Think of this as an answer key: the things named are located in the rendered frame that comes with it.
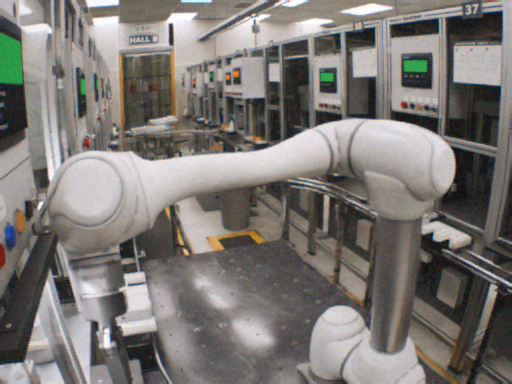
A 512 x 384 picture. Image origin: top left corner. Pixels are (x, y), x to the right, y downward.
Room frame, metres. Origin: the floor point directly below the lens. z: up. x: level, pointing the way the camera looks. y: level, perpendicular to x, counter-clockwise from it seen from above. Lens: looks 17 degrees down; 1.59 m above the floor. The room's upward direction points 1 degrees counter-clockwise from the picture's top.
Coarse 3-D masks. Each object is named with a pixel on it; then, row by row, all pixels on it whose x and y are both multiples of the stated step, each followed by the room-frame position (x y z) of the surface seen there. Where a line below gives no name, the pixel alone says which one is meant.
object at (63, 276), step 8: (64, 80) 1.14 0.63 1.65; (64, 88) 1.14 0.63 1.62; (64, 96) 1.12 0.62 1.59; (56, 256) 1.00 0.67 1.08; (64, 264) 1.01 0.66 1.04; (64, 272) 1.00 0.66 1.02; (56, 280) 0.97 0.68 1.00; (64, 280) 0.98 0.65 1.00; (56, 288) 0.97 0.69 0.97; (64, 288) 0.98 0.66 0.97; (64, 296) 0.97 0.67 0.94; (72, 296) 0.98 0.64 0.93; (96, 328) 1.10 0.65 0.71; (96, 336) 1.09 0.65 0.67; (104, 360) 1.09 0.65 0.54
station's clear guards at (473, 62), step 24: (408, 24) 2.11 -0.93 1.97; (432, 24) 1.93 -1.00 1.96; (456, 24) 1.76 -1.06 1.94; (480, 24) 1.62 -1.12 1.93; (456, 48) 1.76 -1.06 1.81; (480, 48) 1.61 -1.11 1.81; (456, 72) 1.76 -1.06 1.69; (480, 72) 1.61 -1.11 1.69; (456, 96) 1.76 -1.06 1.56; (480, 96) 1.61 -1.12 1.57; (408, 120) 2.34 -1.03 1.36; (432, 120) 2.43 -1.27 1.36; (456, 120) 1.75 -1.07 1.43; (480, 120) 1.60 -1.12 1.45
